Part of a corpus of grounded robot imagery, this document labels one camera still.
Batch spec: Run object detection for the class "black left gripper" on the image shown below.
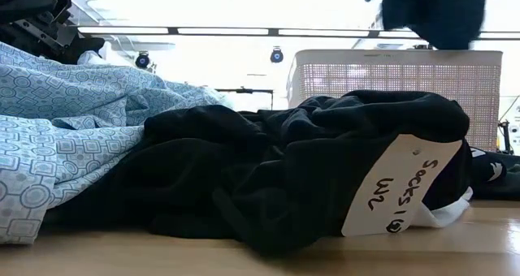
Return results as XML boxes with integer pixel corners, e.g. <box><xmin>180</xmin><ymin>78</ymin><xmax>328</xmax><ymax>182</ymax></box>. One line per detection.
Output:
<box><xmin>0</xmin><ymin>0</ymin><xmax>106</xmax><ymax>65</ymax></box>

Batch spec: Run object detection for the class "light blue patterned shirt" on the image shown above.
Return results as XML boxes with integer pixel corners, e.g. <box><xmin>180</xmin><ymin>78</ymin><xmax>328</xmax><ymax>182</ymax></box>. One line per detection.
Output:
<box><xmin>0</xmin><ymin>40</ymin><xmax>235</xmax><ymax>244</ymax></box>

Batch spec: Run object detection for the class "black shorts grey waistband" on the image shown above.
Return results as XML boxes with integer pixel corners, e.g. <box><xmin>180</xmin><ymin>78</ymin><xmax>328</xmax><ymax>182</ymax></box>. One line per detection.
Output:
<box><xmin>42</xmin><ymin>89</ymin><xmax>475</xmax><ymax>257</ymax></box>

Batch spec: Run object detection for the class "small black cloth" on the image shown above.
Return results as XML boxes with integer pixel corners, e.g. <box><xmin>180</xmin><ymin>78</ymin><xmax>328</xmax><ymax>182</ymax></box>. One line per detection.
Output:
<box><xmin>343</xmin><ymin>0</ymin><xmax>488</xmax><ymax>51</ymax></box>

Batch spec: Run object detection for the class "small white cloth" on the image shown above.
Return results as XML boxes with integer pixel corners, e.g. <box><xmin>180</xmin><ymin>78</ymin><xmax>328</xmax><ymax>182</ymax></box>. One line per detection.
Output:
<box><xmin>412</xmin><ymin>186</ymin><xmax>475</xmax><ymax>229</ymax></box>

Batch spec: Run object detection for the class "black shorts white lettering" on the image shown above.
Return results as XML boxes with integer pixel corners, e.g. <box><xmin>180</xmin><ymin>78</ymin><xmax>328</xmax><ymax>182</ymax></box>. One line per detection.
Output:
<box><xmin>470</xmin><ymin>145</ymin><xmax>520</xmax><ymax>201</ymax></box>

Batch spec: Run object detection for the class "white plastic laundry basket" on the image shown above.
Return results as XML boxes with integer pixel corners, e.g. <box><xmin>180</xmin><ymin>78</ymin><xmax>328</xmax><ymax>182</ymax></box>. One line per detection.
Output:
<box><xmin>286</xmin><ymin>48</ymin><xmax>504</xmax><ymax>152</ymax></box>

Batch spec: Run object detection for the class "white handwritten paper tag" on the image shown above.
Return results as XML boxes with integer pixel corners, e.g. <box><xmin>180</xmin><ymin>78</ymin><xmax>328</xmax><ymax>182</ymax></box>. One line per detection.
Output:
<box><xmin>340</xmin><ymin>133</ymin><xmax>464</xmax><ymax>239</ymax></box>

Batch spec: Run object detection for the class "black tripod stand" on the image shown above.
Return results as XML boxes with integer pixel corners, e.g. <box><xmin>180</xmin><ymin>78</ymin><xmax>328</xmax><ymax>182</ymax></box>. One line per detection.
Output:
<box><xmin>497</xmin><ymin>119</ymin><xmax>516</xmax><ymax>155</ymax></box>

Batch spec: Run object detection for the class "black background table frame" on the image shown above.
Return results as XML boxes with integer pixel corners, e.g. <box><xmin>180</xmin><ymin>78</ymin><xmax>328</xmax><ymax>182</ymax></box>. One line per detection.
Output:
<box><xmin>214</xmin><ymin>87</ymin><xmax>275</xmax><ymax>111</ymax></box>

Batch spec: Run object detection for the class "long ceiling light rail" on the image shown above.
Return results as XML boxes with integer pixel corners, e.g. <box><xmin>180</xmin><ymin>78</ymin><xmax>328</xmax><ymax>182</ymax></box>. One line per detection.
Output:
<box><xmin>76</xmin><ymin>25</ymin><xmax>520</xmax><ymax>41</ymax></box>

